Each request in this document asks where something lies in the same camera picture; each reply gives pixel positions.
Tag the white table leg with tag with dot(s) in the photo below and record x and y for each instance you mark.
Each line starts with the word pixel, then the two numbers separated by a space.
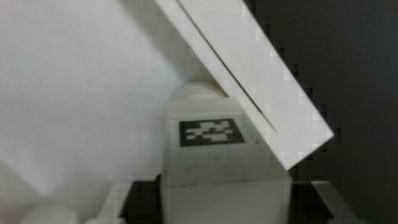
pixel 225 183

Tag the white square table top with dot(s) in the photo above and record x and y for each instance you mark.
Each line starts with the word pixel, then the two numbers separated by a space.
pixel 97 57

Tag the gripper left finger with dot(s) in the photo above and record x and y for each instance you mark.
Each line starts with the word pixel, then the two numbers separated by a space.
pixel 132 205

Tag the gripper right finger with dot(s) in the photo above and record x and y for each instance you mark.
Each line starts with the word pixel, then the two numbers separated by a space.
pixel 317 205

